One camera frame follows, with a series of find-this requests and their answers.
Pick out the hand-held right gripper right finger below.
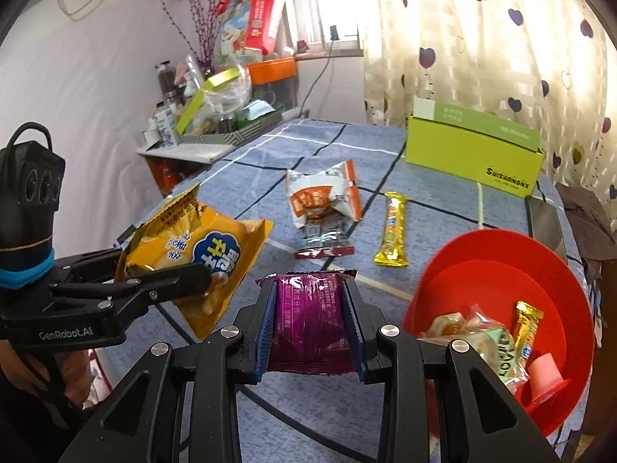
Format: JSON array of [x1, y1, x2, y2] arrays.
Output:
[[340, 280, 562, 463]]

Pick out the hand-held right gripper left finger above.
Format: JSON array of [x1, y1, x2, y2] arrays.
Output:
[[57, 284, 278, 463]]

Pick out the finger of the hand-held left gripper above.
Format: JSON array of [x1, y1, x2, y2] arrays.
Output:
[[51, 264, 214, 319], [52, 246, 128, 283]]

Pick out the purple snack packet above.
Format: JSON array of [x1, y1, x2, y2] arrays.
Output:
[[255, 270, 360, 376]]

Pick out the yellow chip bag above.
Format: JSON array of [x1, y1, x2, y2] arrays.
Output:
[[115, 182, 275, 341]]

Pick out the dark brown snack packet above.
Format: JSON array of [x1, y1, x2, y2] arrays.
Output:
[[294, 215, 356, 260]]

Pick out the short gold snack bar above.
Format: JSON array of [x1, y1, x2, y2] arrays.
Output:
[[374, 191, 410, 269]]

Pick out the red plastic basket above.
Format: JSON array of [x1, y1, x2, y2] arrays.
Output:
[[401, 229, 595, 437]]

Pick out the clear bag of puffs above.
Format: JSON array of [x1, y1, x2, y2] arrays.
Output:
[[417, 304, 531, 396]]

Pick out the orange white snack packet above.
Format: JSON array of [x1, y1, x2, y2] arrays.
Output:
[[285, 159, 363, 228]]

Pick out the long gold snack bar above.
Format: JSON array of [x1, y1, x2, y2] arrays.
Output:
[[510, 300, 545, 362]]

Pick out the pink jelly cup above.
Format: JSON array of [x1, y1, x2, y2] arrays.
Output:
[[525, 353, 572, 406]]

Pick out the person's left hand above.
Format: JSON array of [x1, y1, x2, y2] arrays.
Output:
[[0, 342, 93, 411]]

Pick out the red container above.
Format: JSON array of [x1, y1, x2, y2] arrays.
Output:
[[159, 163, 189, 196]]

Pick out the white side shelf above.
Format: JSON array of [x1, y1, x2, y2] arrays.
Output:
[[136, 142, 227, 165]]

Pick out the white bottle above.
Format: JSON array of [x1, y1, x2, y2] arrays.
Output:
[[154, 106, 177, 148]]

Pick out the patterned tray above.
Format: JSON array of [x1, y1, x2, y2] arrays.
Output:
[[178, 106, 284, 148]]

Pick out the dark glass jar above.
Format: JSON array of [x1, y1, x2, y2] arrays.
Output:
[[154, 61, 177, 102]]

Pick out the yellow-green box lid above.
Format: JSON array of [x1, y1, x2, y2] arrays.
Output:
[[174, 68, 240, 135]]

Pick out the green packet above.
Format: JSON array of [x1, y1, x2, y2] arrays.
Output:
[[236, 100, 273, 121]]

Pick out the clear plastic bag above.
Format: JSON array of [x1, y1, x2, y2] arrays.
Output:
[[202, 63, 254, 121]]

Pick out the green cardboard box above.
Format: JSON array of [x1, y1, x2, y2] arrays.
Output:
[[405, 96, 545, 198]]

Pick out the black smartphone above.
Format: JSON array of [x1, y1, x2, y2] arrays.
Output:
[[524, 198, 568, 259]]

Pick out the orange box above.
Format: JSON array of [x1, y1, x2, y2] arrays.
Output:
[[248, 57, 296, 85]]

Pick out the purple decorative branches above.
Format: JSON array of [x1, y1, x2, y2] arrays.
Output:
[[159, 0, 242, 71]]

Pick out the colourful printed carton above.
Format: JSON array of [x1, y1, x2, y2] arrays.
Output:
[[214, 0, 254, 66]]

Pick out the red gift box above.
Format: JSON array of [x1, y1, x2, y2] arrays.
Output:
[[243, 0, 285, 56]]

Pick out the heart print curtain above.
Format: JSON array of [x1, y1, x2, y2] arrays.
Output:
[[361, 0, 617, 194]]

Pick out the black cable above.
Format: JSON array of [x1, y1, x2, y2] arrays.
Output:
[[301, 41, 335, 119]]

